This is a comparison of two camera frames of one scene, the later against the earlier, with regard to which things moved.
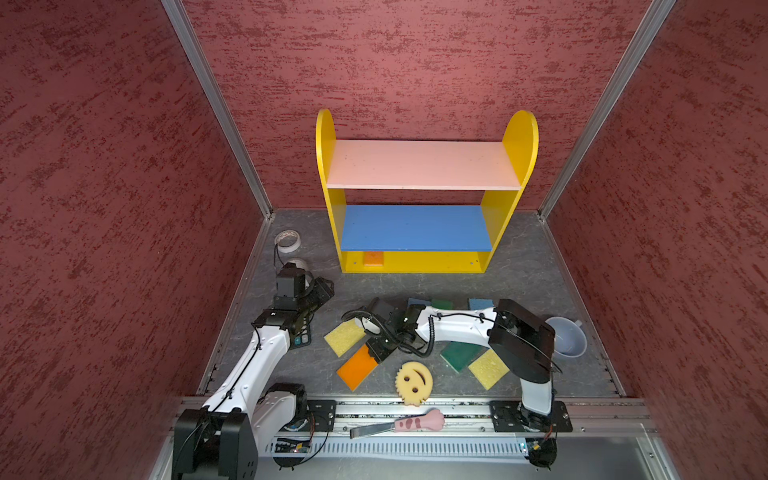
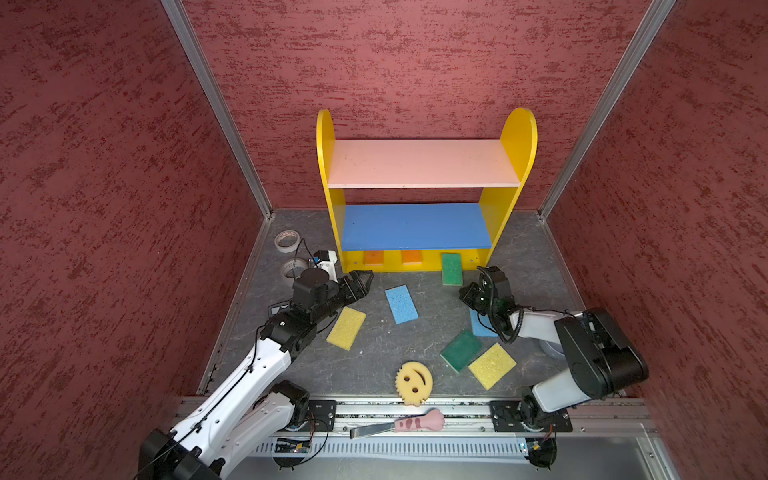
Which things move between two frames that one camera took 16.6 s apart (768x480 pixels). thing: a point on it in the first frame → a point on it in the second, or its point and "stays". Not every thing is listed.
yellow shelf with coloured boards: (423, 238) stays
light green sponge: (443, 304) → (451, 269)
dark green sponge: (459, 355) stays
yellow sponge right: (489, 369) stays
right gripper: (376, 350) → (466, 297)
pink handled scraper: (430, 420) stays
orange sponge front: (358, 367) → (411, 257)
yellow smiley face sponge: (414, 382) stays
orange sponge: (373, 258) stays
